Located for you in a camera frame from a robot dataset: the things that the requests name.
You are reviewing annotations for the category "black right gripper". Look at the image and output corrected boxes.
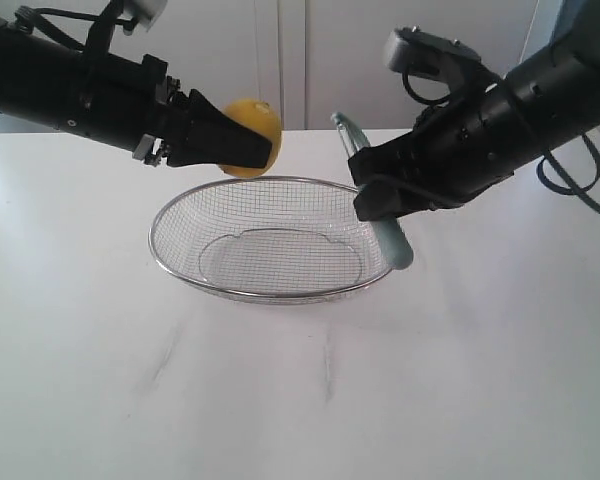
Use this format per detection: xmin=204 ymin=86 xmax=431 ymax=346
xmin=348 ymin=84 xmax=522 ymax=221

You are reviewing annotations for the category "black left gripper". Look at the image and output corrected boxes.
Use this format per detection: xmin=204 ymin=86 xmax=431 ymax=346
xmin=74 ymin=52 xmax=273 ymax=168

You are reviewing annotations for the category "teal handled vegetable peeler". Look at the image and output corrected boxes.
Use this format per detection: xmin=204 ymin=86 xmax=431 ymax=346
xmin=331 ymin=112 xmax=414 ymax=270

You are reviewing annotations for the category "yellow lemon with sticker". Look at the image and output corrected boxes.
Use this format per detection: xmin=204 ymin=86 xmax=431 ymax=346
xmin=219 ymin=98 xmax=282 ymax=178

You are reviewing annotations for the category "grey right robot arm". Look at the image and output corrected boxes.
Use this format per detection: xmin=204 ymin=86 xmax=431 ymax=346
xmin=349 ymin=1 xmax=600 ymax=221

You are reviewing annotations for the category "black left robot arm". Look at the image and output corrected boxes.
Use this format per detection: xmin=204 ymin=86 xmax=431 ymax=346
xmin=0 ymin=18 xmax=273 ymax=168

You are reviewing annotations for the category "oval metal mesh basket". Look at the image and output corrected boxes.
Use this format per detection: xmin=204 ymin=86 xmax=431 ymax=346
xmin=149 ymin=176 xmax=395 ymax=305

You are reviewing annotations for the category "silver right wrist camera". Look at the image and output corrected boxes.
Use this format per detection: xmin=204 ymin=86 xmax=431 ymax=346
xmin=383 ymin=27 xmax=493 ymax=107

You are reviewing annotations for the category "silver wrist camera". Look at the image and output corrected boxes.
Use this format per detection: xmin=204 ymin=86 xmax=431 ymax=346
xmin=383 ymin=27 xmax=493 ymax=107
xmin=123 ymin=0 xmax=168 ymax=30

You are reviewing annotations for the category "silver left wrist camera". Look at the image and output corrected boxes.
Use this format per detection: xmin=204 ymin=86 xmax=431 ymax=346
xmin=123 ymin=0 xmax=168 ymax=30

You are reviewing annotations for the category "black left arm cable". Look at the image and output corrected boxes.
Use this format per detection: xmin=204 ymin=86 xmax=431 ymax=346
xmin=9 ymin=0 xmax=136 ymax=56

